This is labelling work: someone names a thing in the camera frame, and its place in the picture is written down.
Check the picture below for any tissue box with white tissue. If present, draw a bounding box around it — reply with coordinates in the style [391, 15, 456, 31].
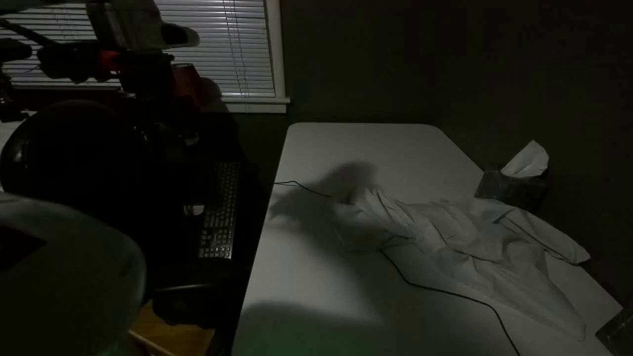
[474, 138, 551, 213]

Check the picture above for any pale grey rounded cover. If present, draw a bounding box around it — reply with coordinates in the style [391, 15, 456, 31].
[0, 193, 148, 356]

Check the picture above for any white cloth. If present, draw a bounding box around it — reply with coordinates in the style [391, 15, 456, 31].
[332, 183, 625, 343]

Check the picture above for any black computer keyboard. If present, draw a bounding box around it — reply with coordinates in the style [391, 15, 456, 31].
[195, 159, 243, 262]

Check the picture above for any window with white blinds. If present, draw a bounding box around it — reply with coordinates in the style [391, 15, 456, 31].
[0, 0, 292, 114]

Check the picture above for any black office chair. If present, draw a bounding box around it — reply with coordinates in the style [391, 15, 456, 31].
[0, 96, 156, 223]

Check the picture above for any wooden board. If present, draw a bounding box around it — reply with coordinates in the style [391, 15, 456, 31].
[126, 298, 219, 356]

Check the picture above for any thin black cable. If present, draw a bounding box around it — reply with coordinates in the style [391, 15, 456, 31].
[273, 175, 526, 356]

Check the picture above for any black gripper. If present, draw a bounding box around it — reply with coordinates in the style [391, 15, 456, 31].
[154, 96, 245, 195]

